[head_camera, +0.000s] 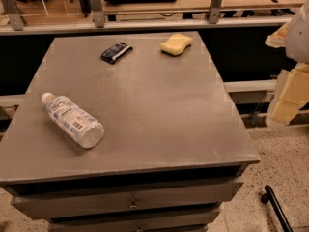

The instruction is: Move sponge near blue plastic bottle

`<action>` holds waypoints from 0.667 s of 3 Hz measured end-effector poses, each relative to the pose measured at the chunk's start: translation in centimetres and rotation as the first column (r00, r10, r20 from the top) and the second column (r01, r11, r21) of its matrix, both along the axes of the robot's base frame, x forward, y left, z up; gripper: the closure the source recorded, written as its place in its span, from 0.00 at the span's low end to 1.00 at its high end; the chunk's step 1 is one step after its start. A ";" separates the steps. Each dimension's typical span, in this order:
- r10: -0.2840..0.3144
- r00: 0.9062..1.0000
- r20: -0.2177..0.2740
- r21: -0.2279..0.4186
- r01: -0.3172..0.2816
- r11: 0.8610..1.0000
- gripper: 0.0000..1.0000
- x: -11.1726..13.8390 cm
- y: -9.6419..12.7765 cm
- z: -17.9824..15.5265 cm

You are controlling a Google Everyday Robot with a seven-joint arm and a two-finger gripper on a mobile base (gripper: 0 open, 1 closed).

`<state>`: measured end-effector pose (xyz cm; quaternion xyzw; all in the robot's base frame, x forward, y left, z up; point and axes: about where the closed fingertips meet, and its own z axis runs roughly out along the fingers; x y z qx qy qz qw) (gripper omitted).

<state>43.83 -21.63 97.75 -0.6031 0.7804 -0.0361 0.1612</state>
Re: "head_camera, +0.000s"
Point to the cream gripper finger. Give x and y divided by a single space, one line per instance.
290 95
278 38

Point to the yellow sponge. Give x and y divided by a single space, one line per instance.
176 44

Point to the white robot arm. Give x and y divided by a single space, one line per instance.
297 40

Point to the clear plastic water bottle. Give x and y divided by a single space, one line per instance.
83 128

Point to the black floor stand leg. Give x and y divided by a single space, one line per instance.
269 197

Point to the grey drawer cabinet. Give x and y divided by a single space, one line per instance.
173 140

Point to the dark blue snack packet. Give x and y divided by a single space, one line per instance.
115 52

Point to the upper drawer metal knob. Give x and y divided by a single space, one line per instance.
133 205

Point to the drawer metal knob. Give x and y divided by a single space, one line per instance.
139 228
133 205

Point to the lower drawer metal knob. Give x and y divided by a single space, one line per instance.
139 228

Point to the grey metal railing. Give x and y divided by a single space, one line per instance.
66 17

